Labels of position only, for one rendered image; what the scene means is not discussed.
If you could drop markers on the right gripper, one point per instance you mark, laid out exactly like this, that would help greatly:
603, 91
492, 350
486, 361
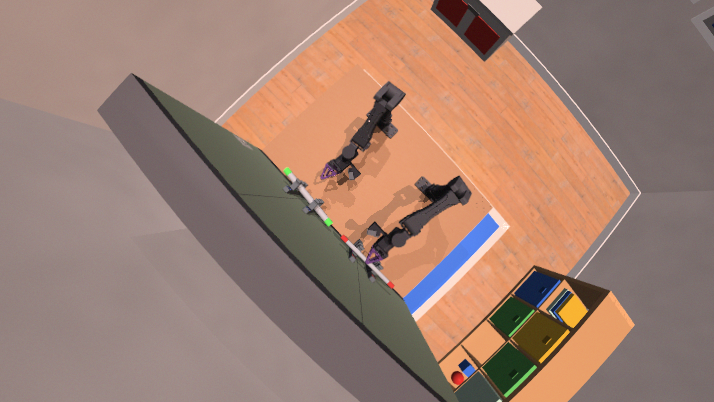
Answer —
330, 166

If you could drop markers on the white bar with green ends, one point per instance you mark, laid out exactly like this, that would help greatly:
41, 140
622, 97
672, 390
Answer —
308, 197

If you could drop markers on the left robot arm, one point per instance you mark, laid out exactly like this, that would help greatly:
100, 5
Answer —
416, 220

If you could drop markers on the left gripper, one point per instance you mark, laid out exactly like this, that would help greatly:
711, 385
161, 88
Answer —
375, 249

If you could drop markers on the white bar with red end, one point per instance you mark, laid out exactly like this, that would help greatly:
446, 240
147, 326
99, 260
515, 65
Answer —
382, 276

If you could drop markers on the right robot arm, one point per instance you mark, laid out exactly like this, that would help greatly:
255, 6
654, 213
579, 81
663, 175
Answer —
378, 112

